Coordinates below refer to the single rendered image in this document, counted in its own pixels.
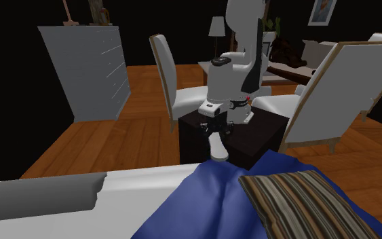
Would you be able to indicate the table lamp with white shade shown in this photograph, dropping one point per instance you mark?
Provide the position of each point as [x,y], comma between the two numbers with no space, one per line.
[216,28]

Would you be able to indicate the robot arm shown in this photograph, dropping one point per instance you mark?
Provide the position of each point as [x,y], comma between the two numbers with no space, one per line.
[222,79]

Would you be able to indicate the grey chest of drawers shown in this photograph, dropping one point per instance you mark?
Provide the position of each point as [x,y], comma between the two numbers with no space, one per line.
[84,72]

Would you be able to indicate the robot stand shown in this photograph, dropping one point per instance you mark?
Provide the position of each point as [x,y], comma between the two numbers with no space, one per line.
[256,139]

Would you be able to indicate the striped brown pillow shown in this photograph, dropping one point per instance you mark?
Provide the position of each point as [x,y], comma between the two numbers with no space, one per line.
[303,205]

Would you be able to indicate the white box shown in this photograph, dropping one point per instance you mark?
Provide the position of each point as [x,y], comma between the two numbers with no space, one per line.
[316,51]

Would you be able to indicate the dark wooden table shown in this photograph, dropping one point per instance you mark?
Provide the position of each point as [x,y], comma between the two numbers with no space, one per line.
[286,71]

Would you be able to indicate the white bed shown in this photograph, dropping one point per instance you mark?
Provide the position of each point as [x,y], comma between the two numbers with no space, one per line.
[121,205]

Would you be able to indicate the green plant in white pot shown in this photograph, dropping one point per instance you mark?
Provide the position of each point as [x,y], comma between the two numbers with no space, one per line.
[271,33]

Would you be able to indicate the framed wall picture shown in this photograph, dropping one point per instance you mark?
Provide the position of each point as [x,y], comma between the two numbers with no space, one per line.
[323,11]

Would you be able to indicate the grey pillow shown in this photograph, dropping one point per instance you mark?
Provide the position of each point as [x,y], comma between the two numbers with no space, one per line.
[38,198]

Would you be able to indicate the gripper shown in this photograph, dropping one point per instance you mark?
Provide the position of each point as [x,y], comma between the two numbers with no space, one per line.
[217,127]

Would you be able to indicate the white oblong object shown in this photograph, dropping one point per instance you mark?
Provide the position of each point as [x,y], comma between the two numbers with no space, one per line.
[217,149]

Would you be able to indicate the blue blanket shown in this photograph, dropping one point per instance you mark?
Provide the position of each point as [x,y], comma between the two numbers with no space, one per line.
[207,202]

